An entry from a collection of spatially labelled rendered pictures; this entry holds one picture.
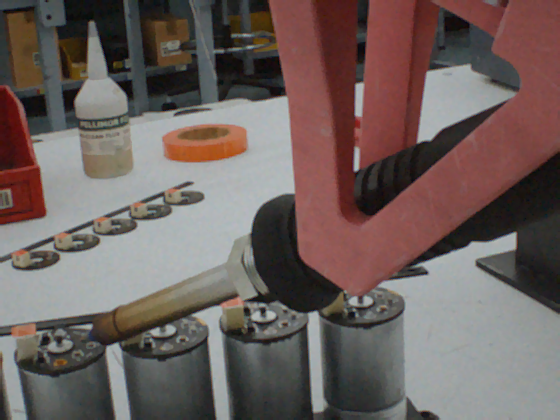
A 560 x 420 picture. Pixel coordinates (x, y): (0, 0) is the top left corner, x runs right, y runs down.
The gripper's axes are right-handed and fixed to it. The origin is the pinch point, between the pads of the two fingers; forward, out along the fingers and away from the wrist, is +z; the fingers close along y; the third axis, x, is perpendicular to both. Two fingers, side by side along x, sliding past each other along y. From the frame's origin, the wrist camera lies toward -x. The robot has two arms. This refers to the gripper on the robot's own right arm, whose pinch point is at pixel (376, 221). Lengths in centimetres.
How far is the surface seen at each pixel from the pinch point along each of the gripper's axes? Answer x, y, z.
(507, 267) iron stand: 0.1, -23.6, 12.7
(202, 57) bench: -126, -209, 115
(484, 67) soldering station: -14, -62, 19
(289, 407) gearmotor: -1.0, -3.9, 8.9
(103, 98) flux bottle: -27.5, -29.1, 21.5
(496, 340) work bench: 1.9, -17.3, 12.2
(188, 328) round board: -4.3, -3.1, 8.1
